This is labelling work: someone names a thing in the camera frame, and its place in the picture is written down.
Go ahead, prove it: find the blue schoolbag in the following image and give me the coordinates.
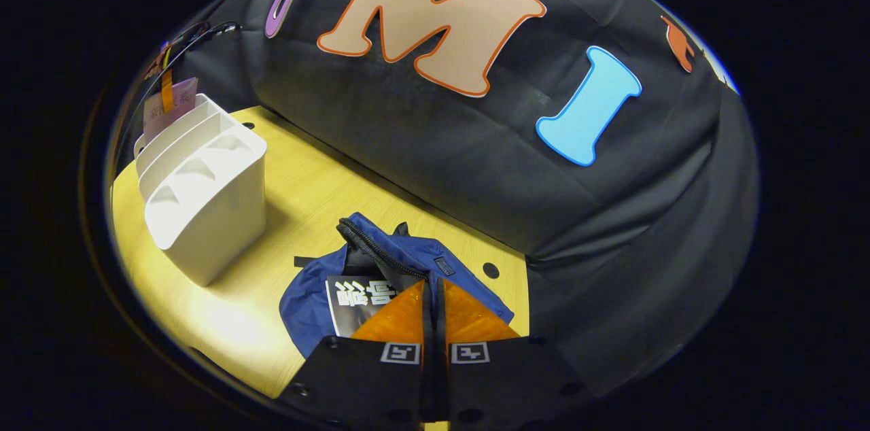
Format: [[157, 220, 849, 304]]
[[279, 212, 516, 359]]

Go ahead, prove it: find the white plastic bookshelf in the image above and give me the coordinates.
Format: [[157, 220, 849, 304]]
[[134, 93, 268, 288]]

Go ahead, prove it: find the pink book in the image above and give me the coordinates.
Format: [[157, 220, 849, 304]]
[[143, 77, 200, 144]]

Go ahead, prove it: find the black portrait cover book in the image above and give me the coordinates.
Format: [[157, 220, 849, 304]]
[[325, 275, 403, 339]]

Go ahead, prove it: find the black backdrop cloth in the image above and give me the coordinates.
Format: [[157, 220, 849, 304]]
[[116, 0, 759, 394]]

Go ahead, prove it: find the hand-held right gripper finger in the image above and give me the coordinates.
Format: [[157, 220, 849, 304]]
[[436, 279, 589, 426], [279, 279, 436, 426]]

